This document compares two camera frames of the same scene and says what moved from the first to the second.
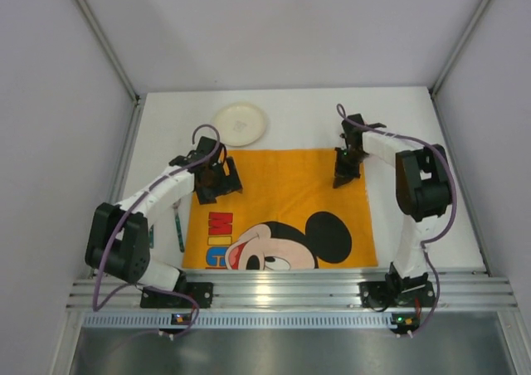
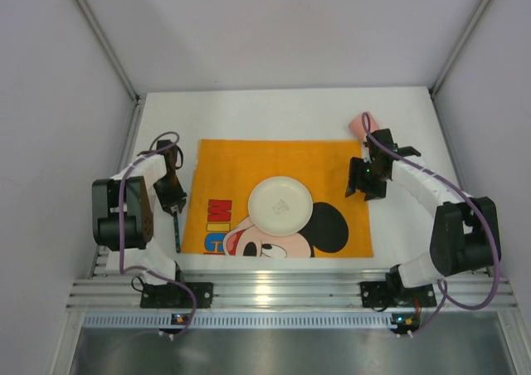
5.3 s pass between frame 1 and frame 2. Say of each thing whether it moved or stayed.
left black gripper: moved
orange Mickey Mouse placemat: moved
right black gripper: moved
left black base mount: stayed
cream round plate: moved
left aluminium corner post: stayed
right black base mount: stayed
